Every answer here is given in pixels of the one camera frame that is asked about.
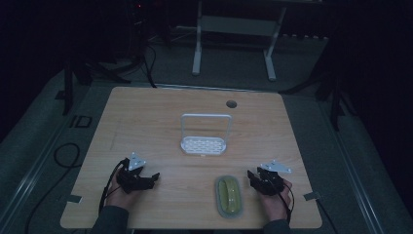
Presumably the black tripod stand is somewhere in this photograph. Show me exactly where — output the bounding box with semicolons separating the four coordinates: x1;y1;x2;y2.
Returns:
60;38;158;117

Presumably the person's left hand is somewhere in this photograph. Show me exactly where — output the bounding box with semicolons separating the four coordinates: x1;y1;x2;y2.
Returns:
104;176;138;213

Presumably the white metal stand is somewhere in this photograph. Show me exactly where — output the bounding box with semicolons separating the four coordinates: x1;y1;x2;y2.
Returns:
191;0;288;83

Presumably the black floor cable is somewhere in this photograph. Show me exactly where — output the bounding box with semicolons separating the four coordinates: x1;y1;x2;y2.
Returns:
23;141;83;234

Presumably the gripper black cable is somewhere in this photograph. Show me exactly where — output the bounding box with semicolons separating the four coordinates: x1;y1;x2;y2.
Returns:
97;158;130;216
282;180;296;226

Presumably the white soap rack with handle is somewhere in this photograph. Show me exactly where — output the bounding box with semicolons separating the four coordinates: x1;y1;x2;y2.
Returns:
179;112;234;157

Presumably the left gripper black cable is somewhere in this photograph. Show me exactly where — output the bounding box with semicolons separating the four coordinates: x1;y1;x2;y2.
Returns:
97;158;130;216

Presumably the grey tape piece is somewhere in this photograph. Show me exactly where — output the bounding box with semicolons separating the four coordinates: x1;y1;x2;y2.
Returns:
303;190;322;202

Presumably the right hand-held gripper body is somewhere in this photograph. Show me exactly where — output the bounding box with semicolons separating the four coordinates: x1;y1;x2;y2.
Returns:
255;159;293;197

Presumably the person's right hand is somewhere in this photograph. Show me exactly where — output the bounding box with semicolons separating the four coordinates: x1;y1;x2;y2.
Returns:
258;178;293;222

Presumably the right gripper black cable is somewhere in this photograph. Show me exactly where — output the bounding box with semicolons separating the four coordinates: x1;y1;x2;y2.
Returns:
282;180;296;226

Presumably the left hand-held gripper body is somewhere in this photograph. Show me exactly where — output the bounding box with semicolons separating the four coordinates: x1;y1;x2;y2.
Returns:
116;151;148;195

